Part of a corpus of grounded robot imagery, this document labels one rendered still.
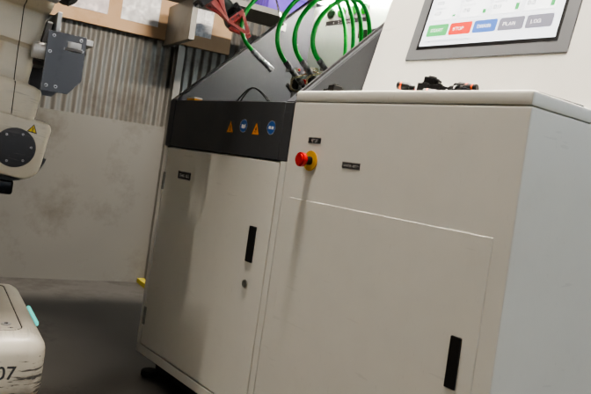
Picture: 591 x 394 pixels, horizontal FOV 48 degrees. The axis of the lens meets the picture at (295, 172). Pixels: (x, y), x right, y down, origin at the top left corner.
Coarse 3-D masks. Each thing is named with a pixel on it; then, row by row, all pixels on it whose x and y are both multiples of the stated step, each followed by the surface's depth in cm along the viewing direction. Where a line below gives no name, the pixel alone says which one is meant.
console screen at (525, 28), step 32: (448, 0) 174; (480, 0) 166; (512, 0) 158; (544, 0) 151; (576, 0) 145; (416, 32) 179; (448, 32) 170; (480, 32) 162; (512, 32) 155; (544, 32) 148
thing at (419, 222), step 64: (384, 64) 185; (448, 64) 167; (512, 64) 152; (576, 64) 140; (320, 128) 165; (384, 128) 148; (448, 128) 134; (512, 128) 122; (576, 128) 130; (320, 192) 162; (384, 192) 145; (448, 192) 132; (512, 192) 121; (576, 192) 132; (320, 256) 159; (384, 256) 143; (448, 256) 130; (512, 256) 120; (576, 256) 134; (320, 320) 157; (384, 320) 141; (448, 320) 128; (512, 320) 122; (576, 320) 137; (256, 384) 174; (320, 384) 154; (384, 384) 139; (448, 384) 126; (512, 384) 124; (576, 384) 139
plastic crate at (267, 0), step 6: (258, 0) 369; (264, 0) 362; (270, 0) 357; (282, 0) 361; (288, 0) 363; (300, 0) 365; (306, 0) 367; (270, 6) 358; (276, 6) 359; (282, 6) 361; (294, 6) 364; (288, 12) 363
